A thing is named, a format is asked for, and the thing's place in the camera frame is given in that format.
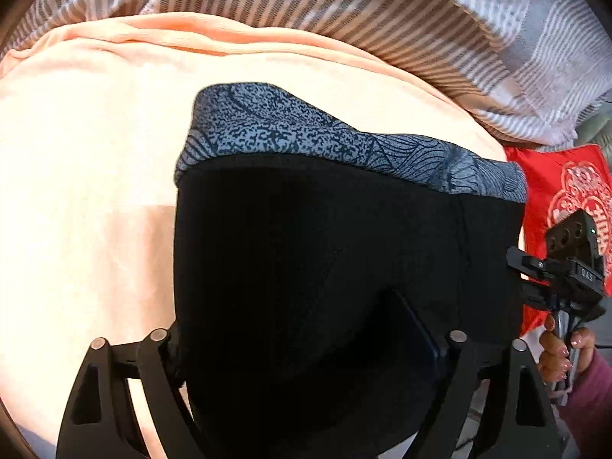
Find black pants with blue trim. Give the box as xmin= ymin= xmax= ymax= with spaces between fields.
xmin=174 ymin=83 xmax=527 ymax=458

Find right hand with painted nails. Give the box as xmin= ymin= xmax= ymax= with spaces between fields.
xmin=537 ymin=314 xmax=596 ymax=383

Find red embroidered pillow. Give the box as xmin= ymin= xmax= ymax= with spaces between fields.
xmin=504 ymin=143 xmax=612 ymax=338

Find grey striped duvet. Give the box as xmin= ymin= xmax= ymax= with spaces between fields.
xmin=6 ymin=0 xmax=611 ymax=146

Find peach bed sheet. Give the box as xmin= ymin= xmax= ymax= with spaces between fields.
xmin=1 ymin=13 xmax=505 ymax=458

